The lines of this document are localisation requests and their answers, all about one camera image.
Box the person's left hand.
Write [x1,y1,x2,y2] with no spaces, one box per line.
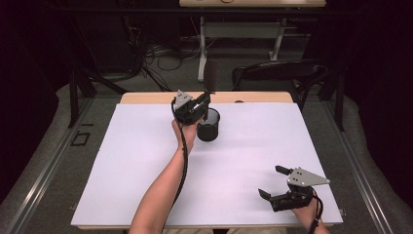
[170,118,201,154]

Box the black mesh pen holder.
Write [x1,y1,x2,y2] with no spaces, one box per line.
[196,107,221,142]

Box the black chair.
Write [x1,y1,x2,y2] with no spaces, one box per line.
[231,58,329,112]

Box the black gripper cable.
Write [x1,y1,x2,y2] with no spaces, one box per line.
[307,194,325,234]
[162,97,190,228]

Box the wooden table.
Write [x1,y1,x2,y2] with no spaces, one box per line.
[70,91,344,232]

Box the white table mat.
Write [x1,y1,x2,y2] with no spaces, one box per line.
[70,102,344,228]

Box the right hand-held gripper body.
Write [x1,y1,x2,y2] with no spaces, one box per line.
[270,167,331,214]

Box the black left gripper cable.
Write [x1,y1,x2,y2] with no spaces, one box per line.
[162,97,190,228]

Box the white-legged desk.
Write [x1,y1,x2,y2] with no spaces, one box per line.
[178,0,327,83]

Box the grey metal floor rail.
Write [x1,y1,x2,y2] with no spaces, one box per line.
[320,97,394,234]
[5,97,95,234]

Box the person's right hand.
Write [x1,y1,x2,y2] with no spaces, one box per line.
[290,198,329,234]

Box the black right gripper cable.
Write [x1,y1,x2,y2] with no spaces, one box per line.
[307,194,325,234]

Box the black metal stand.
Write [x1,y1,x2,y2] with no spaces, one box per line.
[67,67,130,129]
[317,62,347,133]

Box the bundle of floor cables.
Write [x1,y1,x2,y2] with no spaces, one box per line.
[123,16,203,93]

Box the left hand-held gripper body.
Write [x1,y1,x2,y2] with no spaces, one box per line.
[171,90,205,127]

